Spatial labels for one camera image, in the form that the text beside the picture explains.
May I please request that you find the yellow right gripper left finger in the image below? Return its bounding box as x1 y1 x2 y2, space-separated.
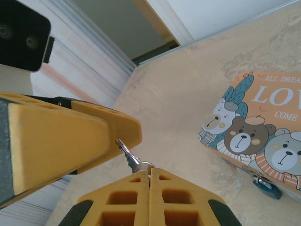
58 170 150 226

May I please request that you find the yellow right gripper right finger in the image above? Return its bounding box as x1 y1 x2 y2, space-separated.
149 167 243 226

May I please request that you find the small silver key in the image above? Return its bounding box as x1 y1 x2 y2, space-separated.
115 138 156 175

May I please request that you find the small blue padlock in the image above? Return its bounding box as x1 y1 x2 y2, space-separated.
252 176 282 201

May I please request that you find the orange bear print tin box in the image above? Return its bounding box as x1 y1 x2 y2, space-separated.
197 71 301 203

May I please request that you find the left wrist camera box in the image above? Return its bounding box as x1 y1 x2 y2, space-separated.
0 0 56 73

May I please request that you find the wooden door frame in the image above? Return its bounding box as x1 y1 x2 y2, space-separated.
132 0 182 47

